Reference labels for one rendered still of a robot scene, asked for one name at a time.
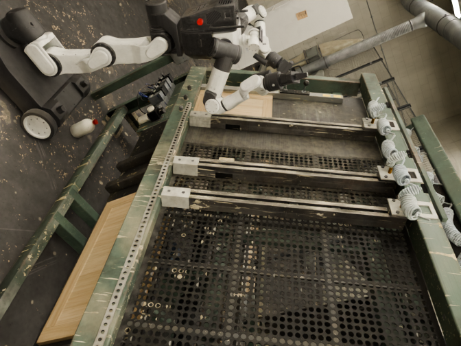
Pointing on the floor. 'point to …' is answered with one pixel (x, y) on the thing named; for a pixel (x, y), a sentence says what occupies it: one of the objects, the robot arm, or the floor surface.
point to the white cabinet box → (296, 24)
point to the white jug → (83, 128)
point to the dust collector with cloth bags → (315, 58)
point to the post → (132, 77)
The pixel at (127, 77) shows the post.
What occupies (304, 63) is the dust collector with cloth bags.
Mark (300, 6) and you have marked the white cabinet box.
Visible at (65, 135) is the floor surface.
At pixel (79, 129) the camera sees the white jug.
